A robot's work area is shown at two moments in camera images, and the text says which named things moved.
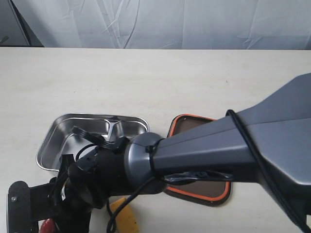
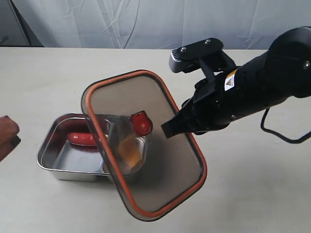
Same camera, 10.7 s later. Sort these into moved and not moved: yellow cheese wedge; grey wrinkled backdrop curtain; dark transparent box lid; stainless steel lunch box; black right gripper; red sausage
Moved: yellow cheese wedge; red sausage; dark transparent box lid; black right gripper
Not moved: stainless steel lunch box; grey wrinkled backdrop curtain
